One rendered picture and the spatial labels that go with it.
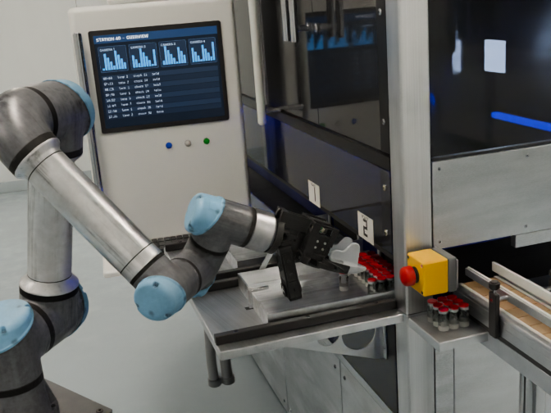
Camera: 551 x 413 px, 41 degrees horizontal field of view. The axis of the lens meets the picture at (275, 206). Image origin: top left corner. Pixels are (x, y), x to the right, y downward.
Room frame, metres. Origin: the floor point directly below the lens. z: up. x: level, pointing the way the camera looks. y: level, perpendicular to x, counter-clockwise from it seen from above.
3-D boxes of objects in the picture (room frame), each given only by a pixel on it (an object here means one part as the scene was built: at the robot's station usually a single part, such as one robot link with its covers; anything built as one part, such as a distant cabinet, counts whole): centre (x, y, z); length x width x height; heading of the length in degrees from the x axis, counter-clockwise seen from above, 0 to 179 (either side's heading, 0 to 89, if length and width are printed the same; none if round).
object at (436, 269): (1.38, -0.30, 1.00); 0.08 x 0.07 x 0.07; 106
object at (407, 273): (1.37, -0.26, 0.99); 0.04 x 0.04 x 0.04; 16
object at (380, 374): (2.44, 0.03, 0.73); 1.98 x 0.01 x 0.25; 16
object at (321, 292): (1.58, -0.10, 0.90); 0.34 x 0.26 x 0.04; 106
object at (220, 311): (1.73, 0.00, 0.87); 0.70 x 0.48 x 0.02; 16
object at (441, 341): (1.38, -0.34, 0.87); 0.14 x 0.13 x 0.02; 106
